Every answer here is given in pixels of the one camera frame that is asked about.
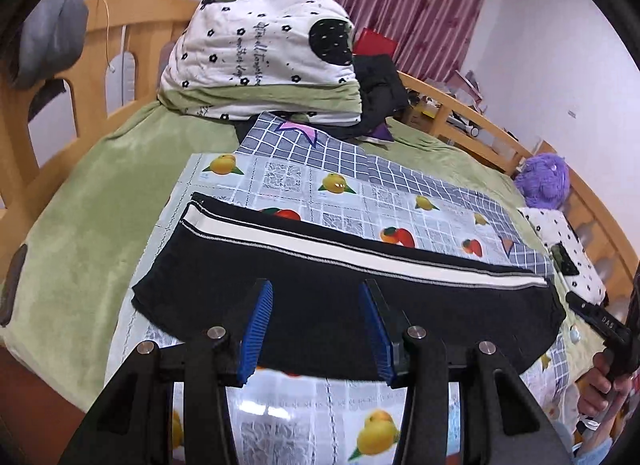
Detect fruit printed plastic tablecloth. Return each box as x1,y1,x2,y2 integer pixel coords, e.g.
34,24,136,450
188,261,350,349
102,152,571,465

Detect white cable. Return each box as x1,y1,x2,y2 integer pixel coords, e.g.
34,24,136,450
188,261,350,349
101,0,127,107

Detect green fleece blanket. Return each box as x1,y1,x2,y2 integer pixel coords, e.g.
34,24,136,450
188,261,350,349
0,100,621,411

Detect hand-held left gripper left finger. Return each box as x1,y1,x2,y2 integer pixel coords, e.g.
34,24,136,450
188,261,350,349
60,279,275,465

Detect folded white flower print quilt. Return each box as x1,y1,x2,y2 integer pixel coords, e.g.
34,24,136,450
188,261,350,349
157,0,363,126

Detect black pants with white stripe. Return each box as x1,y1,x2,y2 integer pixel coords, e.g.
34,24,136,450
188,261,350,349
131,191,567,382

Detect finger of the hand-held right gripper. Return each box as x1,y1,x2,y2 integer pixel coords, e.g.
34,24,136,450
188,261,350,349
566,291,603,324

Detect pile of black clothes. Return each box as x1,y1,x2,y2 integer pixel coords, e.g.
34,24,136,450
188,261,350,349
320,54,411,141

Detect person's right hand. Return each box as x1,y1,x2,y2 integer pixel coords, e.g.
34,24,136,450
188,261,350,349
577,354,636,417

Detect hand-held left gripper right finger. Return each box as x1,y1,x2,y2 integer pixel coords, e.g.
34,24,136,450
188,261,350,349
359,279,573,465

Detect grey hanging garment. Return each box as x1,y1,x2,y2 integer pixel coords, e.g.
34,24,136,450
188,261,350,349
10,0,90,121

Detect wooden bed frame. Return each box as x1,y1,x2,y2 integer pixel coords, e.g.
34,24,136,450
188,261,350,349
0,0,640,296

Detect red box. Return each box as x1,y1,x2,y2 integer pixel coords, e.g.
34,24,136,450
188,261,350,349
354,28,400,59

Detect person's light blue jeans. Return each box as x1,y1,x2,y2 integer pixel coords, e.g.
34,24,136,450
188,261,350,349
570,425,618,465

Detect purple plush toy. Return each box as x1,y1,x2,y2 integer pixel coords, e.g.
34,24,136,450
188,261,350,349
514,154,571,210

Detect white flower print pillow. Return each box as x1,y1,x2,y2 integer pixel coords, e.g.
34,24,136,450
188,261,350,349
520,206,608,308

